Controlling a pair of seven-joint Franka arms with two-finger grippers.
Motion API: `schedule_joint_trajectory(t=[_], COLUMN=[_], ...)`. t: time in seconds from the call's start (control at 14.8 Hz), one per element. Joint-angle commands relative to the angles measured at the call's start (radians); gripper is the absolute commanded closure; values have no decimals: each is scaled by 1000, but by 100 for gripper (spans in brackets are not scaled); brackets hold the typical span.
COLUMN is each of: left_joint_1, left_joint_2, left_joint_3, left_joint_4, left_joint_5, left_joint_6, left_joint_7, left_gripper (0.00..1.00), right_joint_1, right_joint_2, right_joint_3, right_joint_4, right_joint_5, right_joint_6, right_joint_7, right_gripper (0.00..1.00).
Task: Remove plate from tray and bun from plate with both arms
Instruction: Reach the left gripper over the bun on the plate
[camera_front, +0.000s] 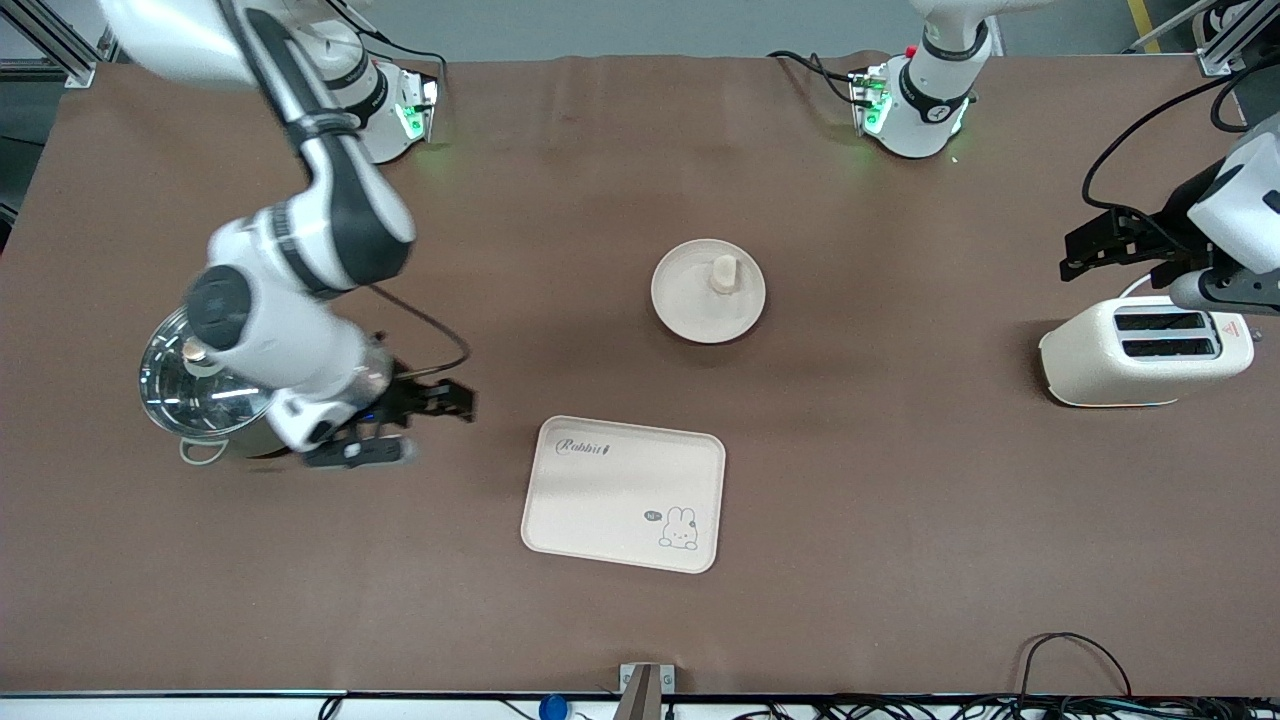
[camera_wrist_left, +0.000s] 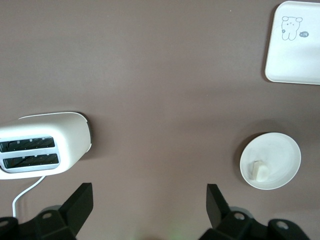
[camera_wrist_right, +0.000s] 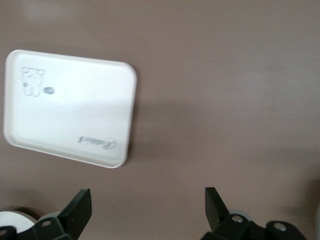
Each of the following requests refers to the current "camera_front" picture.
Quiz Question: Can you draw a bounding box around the round cream plate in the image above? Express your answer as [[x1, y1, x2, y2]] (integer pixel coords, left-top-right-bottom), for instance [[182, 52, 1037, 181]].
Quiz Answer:
[[651, 239, 767, 344]]

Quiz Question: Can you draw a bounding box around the glass pot lid with knob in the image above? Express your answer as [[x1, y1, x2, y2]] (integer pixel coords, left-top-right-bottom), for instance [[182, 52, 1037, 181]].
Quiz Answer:
[[138, 307, 278, 439]]

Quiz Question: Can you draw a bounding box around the cream two-slot toaster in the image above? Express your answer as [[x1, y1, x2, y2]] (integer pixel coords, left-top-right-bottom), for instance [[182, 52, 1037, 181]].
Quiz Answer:
[[1038, 295, 1257, 409]]

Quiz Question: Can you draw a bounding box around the cream rabbit print tray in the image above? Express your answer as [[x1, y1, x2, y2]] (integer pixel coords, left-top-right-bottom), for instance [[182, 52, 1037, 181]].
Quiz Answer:
[[520, 415, 727, 575]]

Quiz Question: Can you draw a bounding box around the brown table cover sheet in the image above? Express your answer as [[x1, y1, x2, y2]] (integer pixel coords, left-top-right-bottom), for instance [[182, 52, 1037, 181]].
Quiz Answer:
[[0, 52, 1280, 697]]

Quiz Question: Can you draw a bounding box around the steel pot with grey handles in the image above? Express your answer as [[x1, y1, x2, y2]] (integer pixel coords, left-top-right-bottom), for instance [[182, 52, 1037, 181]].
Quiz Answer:
[[138, 305, 306, 467]]

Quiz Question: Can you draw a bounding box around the black arm base cable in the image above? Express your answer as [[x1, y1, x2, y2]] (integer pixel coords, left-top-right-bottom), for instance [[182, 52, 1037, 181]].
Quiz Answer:
[[340, 22, 449, 96], [768, 48, 863, 109]]

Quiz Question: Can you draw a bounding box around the grey metal table bracket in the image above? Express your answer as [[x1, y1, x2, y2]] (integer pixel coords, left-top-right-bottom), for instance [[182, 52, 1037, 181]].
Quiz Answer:
[[617, 662, 677, 720]]

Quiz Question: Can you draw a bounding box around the black looped cable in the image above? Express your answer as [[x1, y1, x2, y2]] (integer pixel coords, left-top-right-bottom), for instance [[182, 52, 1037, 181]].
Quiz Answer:
[[1018, 631, 1134, 701]]

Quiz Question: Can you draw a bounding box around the black cable bundle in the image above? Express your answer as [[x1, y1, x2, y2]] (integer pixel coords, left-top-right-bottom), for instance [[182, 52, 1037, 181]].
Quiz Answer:
[[700, 694, 1280, 720]]

